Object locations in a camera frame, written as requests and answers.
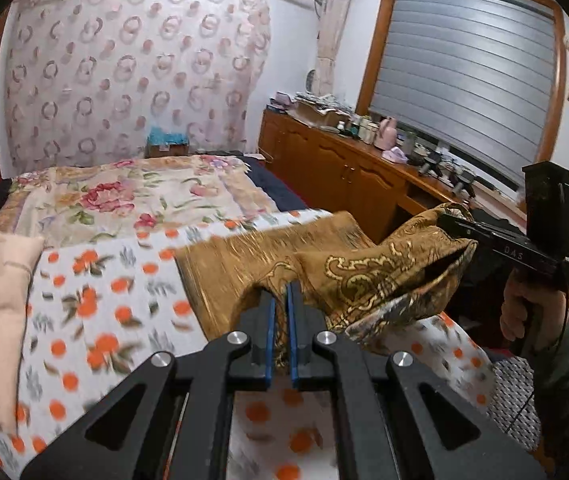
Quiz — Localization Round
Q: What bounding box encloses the white orange-flower bed sheet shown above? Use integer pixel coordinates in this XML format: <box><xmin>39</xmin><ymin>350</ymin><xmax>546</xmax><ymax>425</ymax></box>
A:
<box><xmin>0</xmin><ymin>207</ymin><xmax>495</xmax><ymax>480</ymax></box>

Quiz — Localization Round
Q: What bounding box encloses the rose floral bed sheet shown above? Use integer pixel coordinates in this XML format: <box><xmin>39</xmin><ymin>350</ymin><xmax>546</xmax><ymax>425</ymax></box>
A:
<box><xmin>0</xmin><ymin>154</ymin><xmax>278</xmax><ymax>251</ymax></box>

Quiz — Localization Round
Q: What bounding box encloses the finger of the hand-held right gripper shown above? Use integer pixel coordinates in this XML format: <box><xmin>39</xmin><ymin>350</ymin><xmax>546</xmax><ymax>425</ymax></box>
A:
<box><xmin>437</xmin><ymin>212</ymin><xmax>500</xmax><ymax>256</ymax></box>

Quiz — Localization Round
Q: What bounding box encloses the grey window blind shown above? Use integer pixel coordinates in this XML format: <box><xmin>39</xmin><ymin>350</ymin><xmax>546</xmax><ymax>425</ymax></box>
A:
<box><xmin>367</xmin><ymin>0</ymin><xmax>558</xmax><ymax>186</ymax></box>

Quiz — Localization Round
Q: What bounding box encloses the narrow beige curtain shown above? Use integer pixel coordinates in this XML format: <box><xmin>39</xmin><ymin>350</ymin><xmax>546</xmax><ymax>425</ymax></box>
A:
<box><xmin>312</xmin><ymin>0</ymin><xmax>355</xmax><ymax>98</ymax></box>

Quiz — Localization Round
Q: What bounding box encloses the open cardboard box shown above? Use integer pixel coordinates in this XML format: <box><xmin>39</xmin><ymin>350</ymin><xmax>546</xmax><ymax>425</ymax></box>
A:
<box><xmin>289</xmin><ymin>100</ymin><xmax>353</xmax><ymax>130</ymax></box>

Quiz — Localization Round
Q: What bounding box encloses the brown patterned cloth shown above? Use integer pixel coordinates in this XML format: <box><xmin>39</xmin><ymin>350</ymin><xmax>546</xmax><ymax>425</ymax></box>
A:
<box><xmin>174</xmin><ymin>202</ymin><xmax>480</xmax><ymax>376</ymax></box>

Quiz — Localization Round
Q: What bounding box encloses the pink thermos jug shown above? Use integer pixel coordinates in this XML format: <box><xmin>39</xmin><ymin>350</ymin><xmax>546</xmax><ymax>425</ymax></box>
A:
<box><xmin>375</xmin><ymin>116</ymin><xmax>399</xmax><ymax>151</ymax></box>

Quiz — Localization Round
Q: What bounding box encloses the dark blue blanket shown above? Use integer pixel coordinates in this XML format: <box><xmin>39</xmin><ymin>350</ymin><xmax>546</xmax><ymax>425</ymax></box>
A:
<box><xmin>242</xmin><ymin>152</ymin><xmax>310</xmax><ymax>213</ymax></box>

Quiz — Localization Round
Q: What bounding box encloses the cardboard box with blue cloth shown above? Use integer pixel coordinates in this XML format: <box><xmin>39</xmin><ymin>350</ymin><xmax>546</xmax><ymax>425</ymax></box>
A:
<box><xmin>144</xmin><ymin>127</ymin><xmax>190</xmax><ymax>160</ymax></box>

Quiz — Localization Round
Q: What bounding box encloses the pink ring-patterned curtain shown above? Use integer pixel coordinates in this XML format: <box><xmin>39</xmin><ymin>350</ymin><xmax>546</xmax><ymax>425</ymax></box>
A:
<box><xmin>2</xmin><ymin>0</ymin><xmax>271</xmax><ymax>176</ymax></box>

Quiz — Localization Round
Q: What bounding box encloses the long wooden cabinet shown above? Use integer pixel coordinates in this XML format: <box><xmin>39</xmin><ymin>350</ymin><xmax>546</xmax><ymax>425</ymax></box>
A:
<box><xmin>258</xmin><ymin>109</ymin><xmax>470</xmax><ymax>246</ymax></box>

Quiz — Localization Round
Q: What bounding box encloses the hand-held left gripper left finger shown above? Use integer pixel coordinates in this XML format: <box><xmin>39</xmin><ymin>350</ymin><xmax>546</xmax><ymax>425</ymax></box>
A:
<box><xmin>19</xmin><ymin>290</ymin><xmax>278</xmax><ymax>480</ymax></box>

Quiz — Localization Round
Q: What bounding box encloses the grey patterned cloth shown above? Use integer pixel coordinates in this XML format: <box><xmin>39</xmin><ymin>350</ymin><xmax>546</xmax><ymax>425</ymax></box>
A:
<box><xmin>295</xmin><ymin>91</ymin><xmax>353</xmax><ymax>111</ymax></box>

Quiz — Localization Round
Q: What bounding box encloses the black white mesh object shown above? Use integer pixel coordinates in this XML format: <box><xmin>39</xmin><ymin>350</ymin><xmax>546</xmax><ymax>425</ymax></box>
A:
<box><xmin>487</xmin><ymin>355</ymin><xmax>543</xmax><ymax>453</ymax></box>

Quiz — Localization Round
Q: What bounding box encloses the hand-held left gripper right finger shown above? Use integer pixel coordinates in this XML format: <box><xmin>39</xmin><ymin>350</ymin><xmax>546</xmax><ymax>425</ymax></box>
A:
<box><xmin>284</xmin><ymin>280</ymin><xmax>548</xmax><ymax>480</ymax></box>

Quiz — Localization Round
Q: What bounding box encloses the black dumbbell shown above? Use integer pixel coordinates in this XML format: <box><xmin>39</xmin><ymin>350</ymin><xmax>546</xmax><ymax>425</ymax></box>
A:
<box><xmin>443</xmin><ymin>167</ymin><xmax>476</xmax><ymax>197</ymax></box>
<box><xmin>417</xmin><ymin>154</ymin><xmax>446</xmax><ymax>177</ymax></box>

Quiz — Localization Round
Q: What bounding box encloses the person's right hand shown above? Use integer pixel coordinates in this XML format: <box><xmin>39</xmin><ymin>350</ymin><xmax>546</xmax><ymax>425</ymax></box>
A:
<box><xmin>501</xmin><ymin>275</ymin><xmax>568</xmax><ymax>356</ymax></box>

